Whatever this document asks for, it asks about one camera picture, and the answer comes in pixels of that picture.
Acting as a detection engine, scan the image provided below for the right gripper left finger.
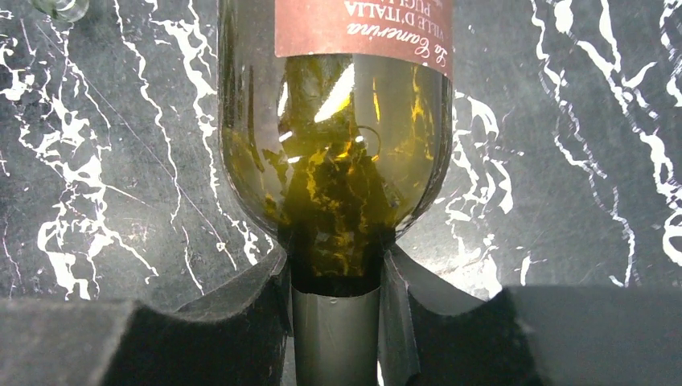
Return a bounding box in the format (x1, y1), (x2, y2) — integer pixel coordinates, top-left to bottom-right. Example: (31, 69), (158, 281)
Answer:
(1, 252), (288, 385)

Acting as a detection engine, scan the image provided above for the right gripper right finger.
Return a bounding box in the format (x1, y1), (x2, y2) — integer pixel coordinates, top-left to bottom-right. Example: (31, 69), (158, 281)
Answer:
(379, 247), (681, 385)

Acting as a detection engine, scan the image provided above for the olive wine bottle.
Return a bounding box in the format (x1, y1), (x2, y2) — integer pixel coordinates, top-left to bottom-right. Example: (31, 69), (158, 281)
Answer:
(218, 0), (454, 385)

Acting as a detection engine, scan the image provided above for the clear short bottle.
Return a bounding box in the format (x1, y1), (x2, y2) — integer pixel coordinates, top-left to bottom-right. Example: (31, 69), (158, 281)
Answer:
(29, 0), (90, 23)

